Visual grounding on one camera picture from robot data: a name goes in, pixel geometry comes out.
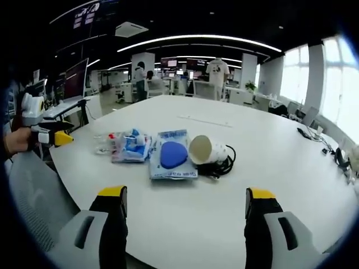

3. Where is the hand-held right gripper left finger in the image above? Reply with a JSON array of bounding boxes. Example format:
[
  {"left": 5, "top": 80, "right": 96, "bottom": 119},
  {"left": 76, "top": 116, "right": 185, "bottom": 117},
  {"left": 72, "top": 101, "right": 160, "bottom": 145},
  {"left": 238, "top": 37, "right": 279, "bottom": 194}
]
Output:
[{"left": 50, "top": 184, "right": 128, "bottom": 269}]

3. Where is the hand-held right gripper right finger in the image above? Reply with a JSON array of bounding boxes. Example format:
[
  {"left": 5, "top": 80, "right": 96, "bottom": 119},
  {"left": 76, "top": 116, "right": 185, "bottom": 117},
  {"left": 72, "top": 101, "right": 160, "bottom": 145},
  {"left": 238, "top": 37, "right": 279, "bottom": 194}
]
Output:
[{"left": 243, "top": 187, "right": 333, "bottom": 269}]

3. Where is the clear plastic packet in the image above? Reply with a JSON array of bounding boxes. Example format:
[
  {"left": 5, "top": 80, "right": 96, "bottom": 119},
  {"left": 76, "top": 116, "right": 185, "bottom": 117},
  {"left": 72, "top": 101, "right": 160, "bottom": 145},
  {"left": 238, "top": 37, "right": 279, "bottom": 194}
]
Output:
[{"left": 93, "top": 131, "right": 124, "bottom": 156}]

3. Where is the black cable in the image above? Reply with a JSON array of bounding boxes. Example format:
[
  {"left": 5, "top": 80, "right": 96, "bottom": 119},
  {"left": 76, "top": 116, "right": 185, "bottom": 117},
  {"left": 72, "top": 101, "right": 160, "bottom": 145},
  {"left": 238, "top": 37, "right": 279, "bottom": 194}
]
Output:
[{"left": 196, "top": 143, "right": 237, "bottom": 179}]

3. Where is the blue and white packet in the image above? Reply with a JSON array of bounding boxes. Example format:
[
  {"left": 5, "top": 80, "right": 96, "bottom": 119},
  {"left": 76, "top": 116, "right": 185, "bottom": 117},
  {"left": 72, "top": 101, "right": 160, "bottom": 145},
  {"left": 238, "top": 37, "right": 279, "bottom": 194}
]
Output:
[{"left": 111, "top": 127, "right": 154, "bottom": 164}]

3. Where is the packet with blue pad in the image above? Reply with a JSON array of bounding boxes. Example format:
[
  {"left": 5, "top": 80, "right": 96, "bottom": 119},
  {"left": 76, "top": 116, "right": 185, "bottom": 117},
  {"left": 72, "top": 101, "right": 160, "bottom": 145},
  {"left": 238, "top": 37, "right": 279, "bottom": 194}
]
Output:
[{"left": 148, "top": 128, "right": 199, "bottom": 182}]

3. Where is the white paper cup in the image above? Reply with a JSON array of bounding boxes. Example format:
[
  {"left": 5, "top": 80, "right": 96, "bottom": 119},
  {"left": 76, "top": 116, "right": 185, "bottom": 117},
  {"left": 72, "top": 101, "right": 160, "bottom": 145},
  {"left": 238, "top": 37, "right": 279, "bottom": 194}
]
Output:
[{"left": 188, "top": 134, "right": 228, "bottom": 165}]

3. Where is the person's left hand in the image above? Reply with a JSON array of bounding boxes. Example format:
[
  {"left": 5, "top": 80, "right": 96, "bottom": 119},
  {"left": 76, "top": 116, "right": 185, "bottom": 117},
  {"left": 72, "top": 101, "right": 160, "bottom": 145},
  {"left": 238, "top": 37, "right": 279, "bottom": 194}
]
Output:
[{"left": 4, "top": 127, "right": 32, "bottom": 154}]

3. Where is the white side desk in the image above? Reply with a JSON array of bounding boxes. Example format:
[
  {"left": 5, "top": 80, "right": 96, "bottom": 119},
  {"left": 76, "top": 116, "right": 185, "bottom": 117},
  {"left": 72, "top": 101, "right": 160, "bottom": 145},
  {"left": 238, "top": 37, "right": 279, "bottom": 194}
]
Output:
[{"left": 42, "top": 96, "right": 92, "bottom": 122}]

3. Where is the large monitor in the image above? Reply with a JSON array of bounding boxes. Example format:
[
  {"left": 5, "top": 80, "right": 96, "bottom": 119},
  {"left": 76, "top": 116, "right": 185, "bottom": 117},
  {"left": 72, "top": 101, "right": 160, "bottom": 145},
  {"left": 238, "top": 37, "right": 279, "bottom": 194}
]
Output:
[{"left": 62, "top": 57, "right": 90, "bottom": 101}]

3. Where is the white table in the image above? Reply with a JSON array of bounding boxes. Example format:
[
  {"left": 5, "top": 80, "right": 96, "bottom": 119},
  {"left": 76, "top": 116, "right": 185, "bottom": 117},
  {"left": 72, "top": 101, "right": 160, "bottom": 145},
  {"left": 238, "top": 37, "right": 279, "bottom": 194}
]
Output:
[{"left": 49, "top": 94, "right": 357, "bottom": 269}]

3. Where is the grey mesh chair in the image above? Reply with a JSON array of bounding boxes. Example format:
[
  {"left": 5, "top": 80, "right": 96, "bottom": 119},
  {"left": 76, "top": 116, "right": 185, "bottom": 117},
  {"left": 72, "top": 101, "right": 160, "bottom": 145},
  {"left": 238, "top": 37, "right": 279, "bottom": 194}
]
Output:
[{"left": 4, "top": 152, "right": 82, "bottom": 254}]

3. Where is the long ceiling light strip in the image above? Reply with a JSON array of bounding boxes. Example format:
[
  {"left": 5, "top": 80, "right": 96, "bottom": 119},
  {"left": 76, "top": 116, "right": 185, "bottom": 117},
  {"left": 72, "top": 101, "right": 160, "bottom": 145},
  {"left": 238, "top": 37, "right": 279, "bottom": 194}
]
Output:
[{"left": 116, "top": 34, "right": 282, "bottom": 53}]

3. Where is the black device with cable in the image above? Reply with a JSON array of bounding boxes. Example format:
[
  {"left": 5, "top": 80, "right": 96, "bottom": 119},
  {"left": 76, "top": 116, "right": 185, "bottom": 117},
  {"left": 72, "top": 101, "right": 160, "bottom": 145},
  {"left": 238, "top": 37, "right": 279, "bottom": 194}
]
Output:
[{"left": 296, "top": 127, "right": 321, "bottom": 141}]

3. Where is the black strap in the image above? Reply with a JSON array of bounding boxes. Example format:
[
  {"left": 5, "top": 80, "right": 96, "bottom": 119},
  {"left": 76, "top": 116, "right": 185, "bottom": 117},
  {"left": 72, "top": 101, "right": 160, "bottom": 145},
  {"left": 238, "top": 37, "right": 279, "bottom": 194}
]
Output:
[{"left": 333, "top": 146, "right": 352, "bottom": 172}]

